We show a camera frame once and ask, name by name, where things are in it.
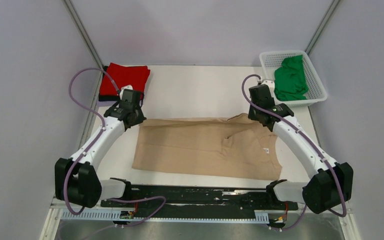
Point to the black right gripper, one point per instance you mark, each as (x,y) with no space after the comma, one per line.
(250,115)

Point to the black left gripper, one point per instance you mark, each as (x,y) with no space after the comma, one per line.
(140,118)

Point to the beige t shirt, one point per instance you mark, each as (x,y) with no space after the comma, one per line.
(234,147)

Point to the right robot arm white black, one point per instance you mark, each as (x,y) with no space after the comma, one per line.
(330,182)

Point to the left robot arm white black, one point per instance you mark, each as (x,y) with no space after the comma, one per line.
(76,178)

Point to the folded black t shirt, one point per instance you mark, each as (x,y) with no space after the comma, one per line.
(112,98)

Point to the green t shirt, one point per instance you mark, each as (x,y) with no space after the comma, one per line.
(290,80)

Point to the folded red t shirt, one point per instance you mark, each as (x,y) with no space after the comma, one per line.
(137,76)

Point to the white plastic basket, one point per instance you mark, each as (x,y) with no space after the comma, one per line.
(271,60)

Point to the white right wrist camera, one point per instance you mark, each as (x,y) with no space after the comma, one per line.
(270,83)

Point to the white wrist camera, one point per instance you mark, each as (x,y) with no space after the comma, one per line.
(125,91)
(270,83)

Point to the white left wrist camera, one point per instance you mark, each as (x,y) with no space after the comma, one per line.
(125,91)

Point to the right aluminium frame post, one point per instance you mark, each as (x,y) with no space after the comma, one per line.
(332,8)

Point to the aluminium frame post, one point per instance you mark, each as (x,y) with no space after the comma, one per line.
(70,7)
(332,8)

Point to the white slotted cable duct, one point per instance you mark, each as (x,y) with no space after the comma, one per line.
(125,216)

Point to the left aluminium frame post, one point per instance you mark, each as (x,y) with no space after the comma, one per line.
(70,7)

